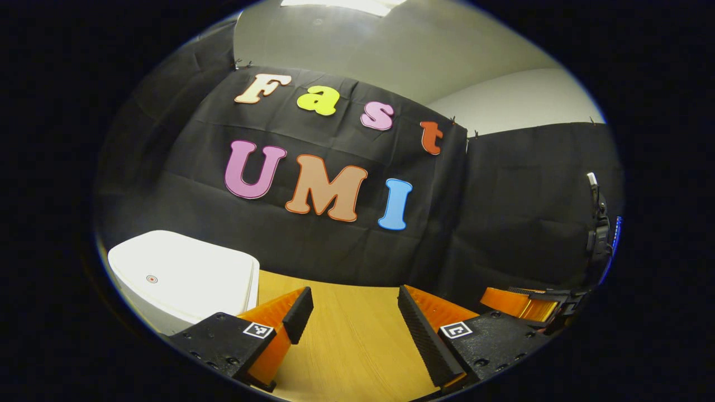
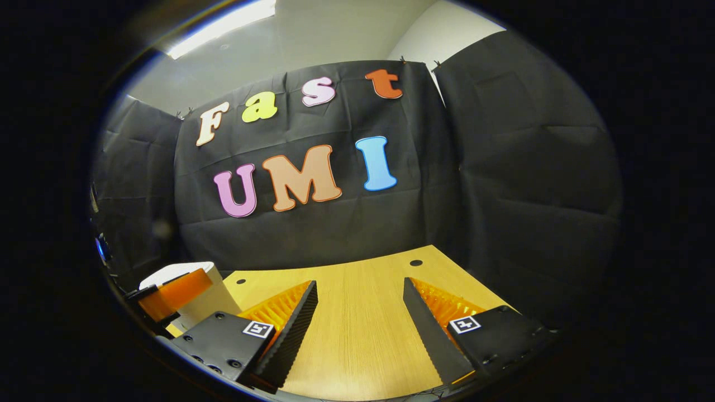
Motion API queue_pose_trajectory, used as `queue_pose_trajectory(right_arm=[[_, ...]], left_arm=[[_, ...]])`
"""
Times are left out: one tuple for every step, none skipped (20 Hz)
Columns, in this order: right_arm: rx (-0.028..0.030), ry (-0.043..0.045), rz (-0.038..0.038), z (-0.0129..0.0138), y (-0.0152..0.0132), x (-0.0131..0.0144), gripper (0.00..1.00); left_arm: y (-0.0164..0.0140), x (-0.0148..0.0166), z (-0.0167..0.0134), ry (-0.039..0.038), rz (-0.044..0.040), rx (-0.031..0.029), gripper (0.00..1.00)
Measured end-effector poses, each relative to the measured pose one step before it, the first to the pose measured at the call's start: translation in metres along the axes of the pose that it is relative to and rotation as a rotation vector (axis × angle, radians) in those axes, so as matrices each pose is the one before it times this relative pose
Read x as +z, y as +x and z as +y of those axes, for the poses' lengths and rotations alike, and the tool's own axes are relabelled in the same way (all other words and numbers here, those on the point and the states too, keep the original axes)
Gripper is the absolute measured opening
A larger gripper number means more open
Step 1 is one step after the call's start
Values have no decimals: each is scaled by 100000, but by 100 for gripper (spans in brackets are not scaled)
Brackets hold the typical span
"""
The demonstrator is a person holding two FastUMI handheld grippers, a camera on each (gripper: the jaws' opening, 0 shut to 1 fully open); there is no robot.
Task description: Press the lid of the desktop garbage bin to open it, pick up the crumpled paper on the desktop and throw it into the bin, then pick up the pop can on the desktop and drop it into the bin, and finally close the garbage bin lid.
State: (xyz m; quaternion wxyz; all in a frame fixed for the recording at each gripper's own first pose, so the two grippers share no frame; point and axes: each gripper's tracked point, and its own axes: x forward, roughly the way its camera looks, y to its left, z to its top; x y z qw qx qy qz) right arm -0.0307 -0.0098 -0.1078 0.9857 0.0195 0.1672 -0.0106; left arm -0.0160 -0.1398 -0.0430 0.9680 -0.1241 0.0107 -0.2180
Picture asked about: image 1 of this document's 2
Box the wooden desktop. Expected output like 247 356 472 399
246 270 492 402

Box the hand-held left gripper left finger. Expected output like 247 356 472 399
166 286 315 393

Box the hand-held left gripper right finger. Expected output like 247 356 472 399
398 284 554 394

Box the black backdrop cloth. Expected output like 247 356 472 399
95 17 623 336

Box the white desktop garbage bin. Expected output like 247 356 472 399
107 230 261 336

